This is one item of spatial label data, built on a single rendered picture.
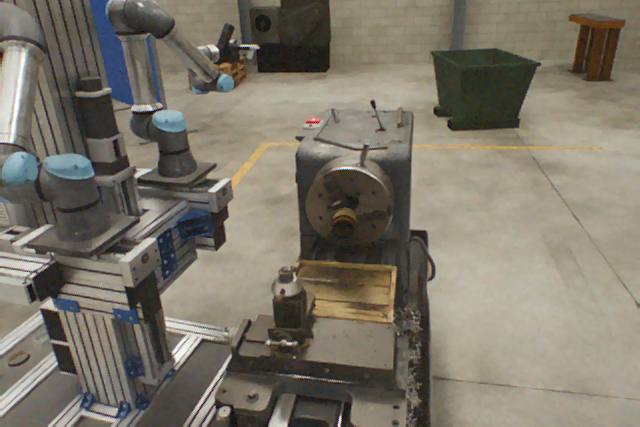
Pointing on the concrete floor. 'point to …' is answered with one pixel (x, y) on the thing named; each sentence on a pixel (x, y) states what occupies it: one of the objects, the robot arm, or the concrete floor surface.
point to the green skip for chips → (481, 87)
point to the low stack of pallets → (230, 72)
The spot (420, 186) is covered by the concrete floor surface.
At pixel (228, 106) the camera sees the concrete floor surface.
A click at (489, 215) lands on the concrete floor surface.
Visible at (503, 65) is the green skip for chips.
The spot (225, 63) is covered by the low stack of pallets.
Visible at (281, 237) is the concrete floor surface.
